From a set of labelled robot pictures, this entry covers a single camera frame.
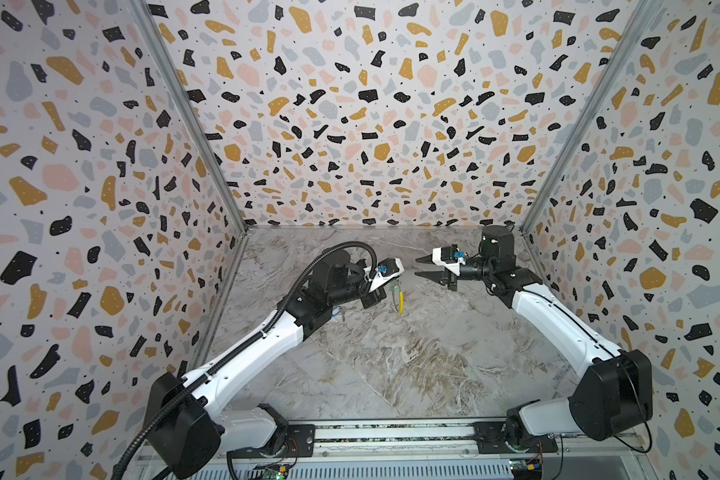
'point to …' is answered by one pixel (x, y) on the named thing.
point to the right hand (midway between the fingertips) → (419, 260)
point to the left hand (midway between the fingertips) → (399, 267)
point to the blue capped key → (335, 311)
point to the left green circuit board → (274, 472)
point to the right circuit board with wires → (527, 468)
